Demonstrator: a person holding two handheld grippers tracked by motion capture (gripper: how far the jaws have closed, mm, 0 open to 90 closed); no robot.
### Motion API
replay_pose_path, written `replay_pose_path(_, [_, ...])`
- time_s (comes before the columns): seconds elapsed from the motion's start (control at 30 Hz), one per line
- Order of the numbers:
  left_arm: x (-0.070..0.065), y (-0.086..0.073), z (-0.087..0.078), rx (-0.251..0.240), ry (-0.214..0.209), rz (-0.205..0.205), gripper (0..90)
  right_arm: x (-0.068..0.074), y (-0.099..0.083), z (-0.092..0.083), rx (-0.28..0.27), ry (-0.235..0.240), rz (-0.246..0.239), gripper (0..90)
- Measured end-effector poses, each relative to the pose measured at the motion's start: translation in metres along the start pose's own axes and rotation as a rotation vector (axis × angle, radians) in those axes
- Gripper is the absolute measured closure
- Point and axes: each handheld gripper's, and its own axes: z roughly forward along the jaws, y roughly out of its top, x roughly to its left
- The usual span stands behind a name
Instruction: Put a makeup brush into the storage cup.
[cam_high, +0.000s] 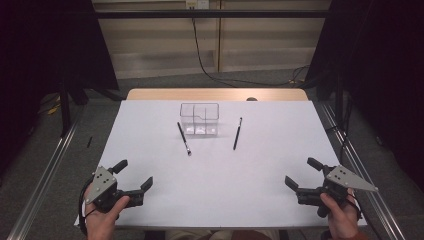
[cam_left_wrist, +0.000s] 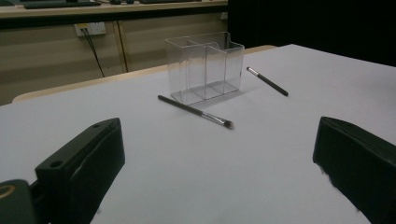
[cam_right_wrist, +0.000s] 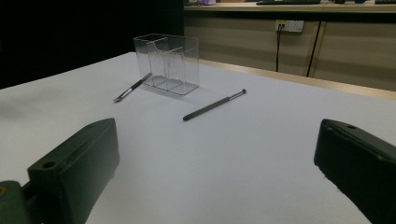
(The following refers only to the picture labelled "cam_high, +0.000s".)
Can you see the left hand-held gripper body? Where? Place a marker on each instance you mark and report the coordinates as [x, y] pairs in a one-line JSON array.
[[100, 181]]

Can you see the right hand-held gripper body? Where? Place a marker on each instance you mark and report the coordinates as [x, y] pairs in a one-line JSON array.
[[343, 178]]

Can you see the black brush with silver ferrule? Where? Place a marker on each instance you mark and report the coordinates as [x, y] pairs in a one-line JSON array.
[[183, 136]]

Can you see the thin black makeup brush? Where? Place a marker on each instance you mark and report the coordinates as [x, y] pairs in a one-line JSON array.
[[237, 133]]

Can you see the clear plastic organizer box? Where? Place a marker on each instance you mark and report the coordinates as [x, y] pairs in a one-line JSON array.
[[200, 130]]

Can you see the person's right hand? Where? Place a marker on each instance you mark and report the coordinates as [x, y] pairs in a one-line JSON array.
[[343, 216]]

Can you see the person's left hand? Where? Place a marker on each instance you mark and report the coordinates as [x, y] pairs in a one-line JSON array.
[[100, 223]]

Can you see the small black stick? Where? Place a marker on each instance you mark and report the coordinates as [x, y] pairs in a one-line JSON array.
[[89, 141]]

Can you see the white table cover sheet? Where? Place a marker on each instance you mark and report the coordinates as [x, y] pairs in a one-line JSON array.
[[216, 186]]

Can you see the black curtain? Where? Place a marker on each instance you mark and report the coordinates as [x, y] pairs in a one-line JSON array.
[[383, 66], [33, 50]]

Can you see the aluminium floor rail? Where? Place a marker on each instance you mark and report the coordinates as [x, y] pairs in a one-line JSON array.
[[353, 156], [47, 176]]

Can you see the black metal stand post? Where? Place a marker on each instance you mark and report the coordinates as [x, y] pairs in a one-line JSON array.
[[339, 100], [65, 113]]

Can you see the black horizontal frame bar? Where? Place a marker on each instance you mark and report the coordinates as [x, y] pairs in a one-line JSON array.
[[233, 14]]

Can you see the white wall outlet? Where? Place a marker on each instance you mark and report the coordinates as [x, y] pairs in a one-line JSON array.
[[196, 4]]

